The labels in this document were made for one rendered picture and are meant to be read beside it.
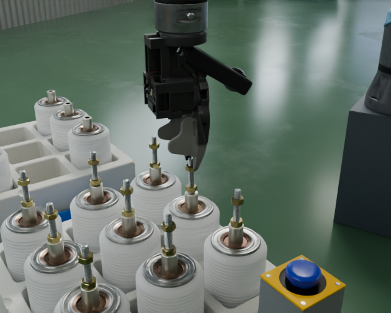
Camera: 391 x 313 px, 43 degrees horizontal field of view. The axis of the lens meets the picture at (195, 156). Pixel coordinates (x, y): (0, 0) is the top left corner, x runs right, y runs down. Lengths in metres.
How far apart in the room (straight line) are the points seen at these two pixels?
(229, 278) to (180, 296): 0.10
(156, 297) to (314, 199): 0.80
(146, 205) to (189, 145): 0.20
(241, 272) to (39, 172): 0.64
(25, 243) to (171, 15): 0.41
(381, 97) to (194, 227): 0.57
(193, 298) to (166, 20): 0.38
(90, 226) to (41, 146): 0.51
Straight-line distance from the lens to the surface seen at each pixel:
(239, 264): 0.73
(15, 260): 0.85
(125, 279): 0.79
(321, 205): 1.38
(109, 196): 0.88
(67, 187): 1.12
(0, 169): 1.09
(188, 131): 0.74
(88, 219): 0.85
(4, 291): 0.83
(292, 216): 1.31
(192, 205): 0.83
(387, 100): 1.18
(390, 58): 1.17
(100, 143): 1.15
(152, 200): 0.90
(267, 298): 0.61
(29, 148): 1.33
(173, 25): 0.69
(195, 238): 0.82
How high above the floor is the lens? 0.69
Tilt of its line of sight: 26 degrees down
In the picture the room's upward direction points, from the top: straight up
